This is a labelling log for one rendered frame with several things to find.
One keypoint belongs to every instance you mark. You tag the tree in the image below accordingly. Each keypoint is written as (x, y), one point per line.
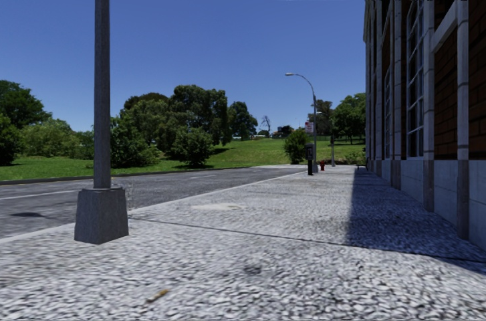
(266, 122)
(192, 146)
(296, 146)

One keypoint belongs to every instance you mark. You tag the trees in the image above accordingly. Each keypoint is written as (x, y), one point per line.
(347, 116)
(18, 128)
(174, 124)

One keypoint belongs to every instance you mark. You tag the grey street lamp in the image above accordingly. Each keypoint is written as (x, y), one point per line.
(332, 152)
(315, 132)

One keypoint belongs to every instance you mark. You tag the green bench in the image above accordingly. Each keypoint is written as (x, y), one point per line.
(363, 165)

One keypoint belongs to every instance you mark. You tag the grey pole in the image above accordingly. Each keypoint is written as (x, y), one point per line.
(102, 120)

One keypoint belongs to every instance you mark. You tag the red brick building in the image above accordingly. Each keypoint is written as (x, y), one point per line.
(443, 120)

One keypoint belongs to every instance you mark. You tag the dark box on post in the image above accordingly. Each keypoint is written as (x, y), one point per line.
(309, 154)

